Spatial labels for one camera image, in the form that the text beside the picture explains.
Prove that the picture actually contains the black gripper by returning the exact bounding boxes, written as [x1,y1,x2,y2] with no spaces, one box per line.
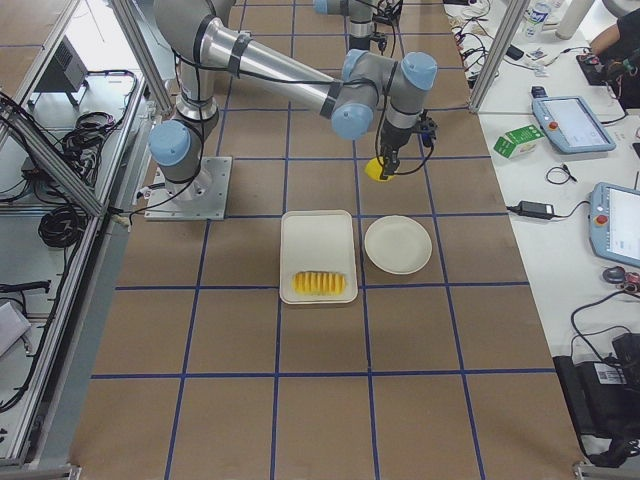
[378,112,438,181]

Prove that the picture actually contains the yellow lemon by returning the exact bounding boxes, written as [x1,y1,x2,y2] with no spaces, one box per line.
[364,156,396,182]

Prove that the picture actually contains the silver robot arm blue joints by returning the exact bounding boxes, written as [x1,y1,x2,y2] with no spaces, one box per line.
[147,0,439,201]

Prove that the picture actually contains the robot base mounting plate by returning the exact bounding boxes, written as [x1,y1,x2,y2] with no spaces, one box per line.
[144,156,233,221]

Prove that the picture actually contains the white round bowl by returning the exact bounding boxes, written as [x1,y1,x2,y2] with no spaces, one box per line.
[364,215,433,275]

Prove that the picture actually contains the white rectangular foam tray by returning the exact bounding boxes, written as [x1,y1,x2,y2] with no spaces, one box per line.
[279,210,358,305]

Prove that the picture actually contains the green white carton box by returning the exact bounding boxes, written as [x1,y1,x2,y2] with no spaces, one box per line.
[493,124,544,159]

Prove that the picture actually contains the black power adapter brick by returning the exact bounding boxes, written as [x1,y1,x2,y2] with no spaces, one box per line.
[518,200,555,220]

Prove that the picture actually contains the sliced yellow mango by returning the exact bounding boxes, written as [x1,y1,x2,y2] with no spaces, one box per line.
[292,271,347,296]

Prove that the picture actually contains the upper blue teach pendant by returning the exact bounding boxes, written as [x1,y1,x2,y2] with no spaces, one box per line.
[532,96,616,154]

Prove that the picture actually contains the blue teach pendant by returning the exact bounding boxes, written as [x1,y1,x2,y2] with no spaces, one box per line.
[589,182,639,267]
[532,96,616,154]

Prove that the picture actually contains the plastic water bottle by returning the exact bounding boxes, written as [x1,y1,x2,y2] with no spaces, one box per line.
[522,0,552,42]

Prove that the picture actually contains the lower blue teach pendant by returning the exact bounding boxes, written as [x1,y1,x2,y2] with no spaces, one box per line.
[589,182,639,267]

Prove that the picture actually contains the white paper roll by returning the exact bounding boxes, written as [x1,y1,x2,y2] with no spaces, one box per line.
[555,0,594,40]

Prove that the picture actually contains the black equipment bottom right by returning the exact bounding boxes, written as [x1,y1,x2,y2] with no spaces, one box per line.
[553,333,639,468]

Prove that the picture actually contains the grey control box left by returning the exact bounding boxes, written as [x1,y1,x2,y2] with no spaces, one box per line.
[34,36,88,94]

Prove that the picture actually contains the small black loop cable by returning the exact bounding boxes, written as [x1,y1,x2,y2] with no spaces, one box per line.
[545,163,577,184]

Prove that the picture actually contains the aluminium frame post right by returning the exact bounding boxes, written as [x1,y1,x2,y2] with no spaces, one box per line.
[469,0,529,113]

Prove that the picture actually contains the black cable bundle left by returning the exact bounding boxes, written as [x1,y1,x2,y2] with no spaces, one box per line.
[38,204,81,249]

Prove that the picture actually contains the aluminium frame rail left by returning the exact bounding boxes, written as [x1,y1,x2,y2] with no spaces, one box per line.
[1,93,106,217]

